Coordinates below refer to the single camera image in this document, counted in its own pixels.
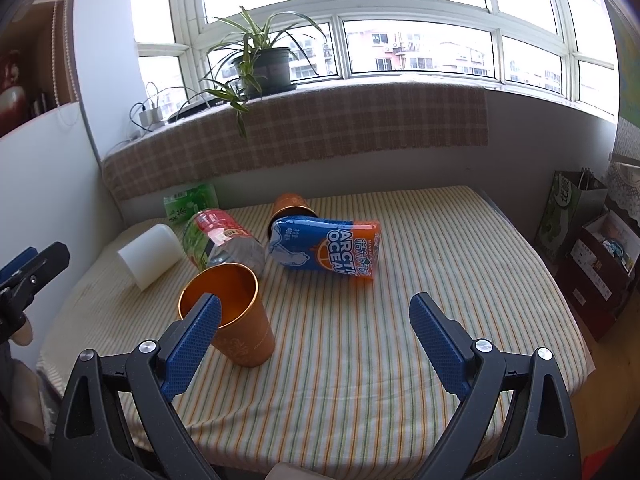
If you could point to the orange metal cup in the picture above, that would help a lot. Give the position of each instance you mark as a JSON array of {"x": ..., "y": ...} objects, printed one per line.
[
  {"x": 247, "y": 340},
  {"x": 290, "y": 205}
]

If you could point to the plaid windowsill cloth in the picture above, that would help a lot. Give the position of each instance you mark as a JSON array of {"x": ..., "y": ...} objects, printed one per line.
[{"x": 350, "y": 120}]

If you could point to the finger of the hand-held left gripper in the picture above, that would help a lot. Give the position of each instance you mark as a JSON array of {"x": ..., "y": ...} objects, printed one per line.
[
  {"x": 17, "y": 262},
  {"x": 47, "y": 260}
]

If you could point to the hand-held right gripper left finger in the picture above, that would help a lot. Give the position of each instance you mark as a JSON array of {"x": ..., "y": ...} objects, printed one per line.
[{"x": 192, "y": 345}]

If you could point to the red round object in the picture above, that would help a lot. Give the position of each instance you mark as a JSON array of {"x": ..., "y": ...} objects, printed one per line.
[{"x": 12, "y": 100}]

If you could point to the wooden shelf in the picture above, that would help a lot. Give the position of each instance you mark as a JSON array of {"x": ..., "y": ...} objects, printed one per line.
[{"x": 60, "y": 60}]

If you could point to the white plastic cup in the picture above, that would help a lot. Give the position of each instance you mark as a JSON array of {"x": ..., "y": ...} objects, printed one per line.
[{"x": 150, "y": 255}]

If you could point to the white window frame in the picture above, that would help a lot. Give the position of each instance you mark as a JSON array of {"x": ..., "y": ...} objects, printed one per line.
[{"x": 340, "y": 17}]

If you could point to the blue orange drink pack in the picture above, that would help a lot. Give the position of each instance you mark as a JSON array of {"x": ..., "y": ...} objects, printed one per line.
[{"x": 320, "y": 250}]

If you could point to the potted spider plant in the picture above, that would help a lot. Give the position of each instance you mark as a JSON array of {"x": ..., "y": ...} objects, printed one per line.
[{"x": 267, "y": 67}]

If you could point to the brown cardboard box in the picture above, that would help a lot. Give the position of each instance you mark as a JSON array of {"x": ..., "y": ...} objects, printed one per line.
[{"x": 590, "y": 290}]

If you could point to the green paper bag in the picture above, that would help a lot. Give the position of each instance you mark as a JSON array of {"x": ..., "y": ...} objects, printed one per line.
[{"x": 565, "y": 215}]

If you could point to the striped table cloth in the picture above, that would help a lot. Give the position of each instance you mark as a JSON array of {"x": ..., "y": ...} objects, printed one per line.
[{"x": 350, "y": 360}]

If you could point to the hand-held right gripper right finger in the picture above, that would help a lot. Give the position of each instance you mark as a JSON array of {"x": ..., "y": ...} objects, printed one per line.
[{"x": 437, "y": 345}]

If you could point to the white lace cloth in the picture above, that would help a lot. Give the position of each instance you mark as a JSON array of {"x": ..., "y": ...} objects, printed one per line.
[{"x": 625, "y": 180}]

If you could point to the black flat device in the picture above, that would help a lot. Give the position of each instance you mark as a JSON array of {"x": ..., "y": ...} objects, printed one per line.
[{"x": 192, "y": 110}]

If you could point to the plastic bottle red green label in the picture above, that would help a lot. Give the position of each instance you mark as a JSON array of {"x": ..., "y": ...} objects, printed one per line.
[{"x": 220, "y": 240}]

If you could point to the green packet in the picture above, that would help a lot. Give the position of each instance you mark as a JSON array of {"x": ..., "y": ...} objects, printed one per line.
[{"x": 185, "y": 202}]

